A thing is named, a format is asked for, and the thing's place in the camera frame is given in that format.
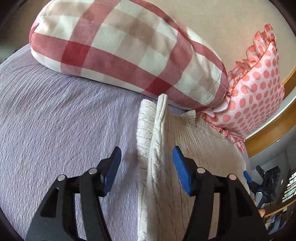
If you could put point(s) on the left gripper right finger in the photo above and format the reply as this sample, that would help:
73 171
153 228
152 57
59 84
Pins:
222 210

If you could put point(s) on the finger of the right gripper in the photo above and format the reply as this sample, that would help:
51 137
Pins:
248 177

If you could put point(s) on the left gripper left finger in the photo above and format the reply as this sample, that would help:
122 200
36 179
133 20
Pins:
55 218

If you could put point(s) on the beige cable-knit sweater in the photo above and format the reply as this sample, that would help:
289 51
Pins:
170 147

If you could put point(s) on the wooden bed headboard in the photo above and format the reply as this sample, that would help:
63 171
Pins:
278 125

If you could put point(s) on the lilac textured bedspread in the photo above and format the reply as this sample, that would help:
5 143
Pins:
53 124

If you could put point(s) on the pink polka dot pillow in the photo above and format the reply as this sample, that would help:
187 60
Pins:
254 91

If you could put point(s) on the red checked bolster pillow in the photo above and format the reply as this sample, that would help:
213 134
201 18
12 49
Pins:
131 44

